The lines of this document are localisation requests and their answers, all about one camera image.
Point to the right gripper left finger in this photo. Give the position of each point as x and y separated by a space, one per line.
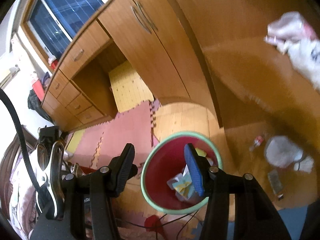
122 169

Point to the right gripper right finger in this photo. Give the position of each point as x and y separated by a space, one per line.
201 172

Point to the white printed plastic bag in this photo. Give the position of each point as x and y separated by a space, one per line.
304 56

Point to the red green trash bin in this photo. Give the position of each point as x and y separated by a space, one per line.
165 162

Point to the pink foam floor mat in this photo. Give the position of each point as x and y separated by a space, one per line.
100 143

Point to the small clear plastic bottle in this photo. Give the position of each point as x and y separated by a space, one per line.
259 139

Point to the purple foam floor mat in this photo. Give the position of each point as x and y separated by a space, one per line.
154 105

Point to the silver squeezed tube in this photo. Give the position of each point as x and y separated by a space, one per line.
275 183

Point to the metal spring clamp right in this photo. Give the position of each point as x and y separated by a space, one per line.
49 179

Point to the clear plastic bag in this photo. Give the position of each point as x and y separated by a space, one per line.
281 152

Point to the wooden desk with drawers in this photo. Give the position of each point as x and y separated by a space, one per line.
80 93

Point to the wooden corner shelf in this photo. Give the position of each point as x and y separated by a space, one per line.
258 91

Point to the white feather shuttlecock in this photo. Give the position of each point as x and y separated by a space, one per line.
305 165

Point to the wooden cabinet with doors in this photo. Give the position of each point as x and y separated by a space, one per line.
158 41

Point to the window with blue glass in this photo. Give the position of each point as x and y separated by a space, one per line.
51 25

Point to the pink plastic wrapper pack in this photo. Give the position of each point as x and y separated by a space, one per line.
290 29

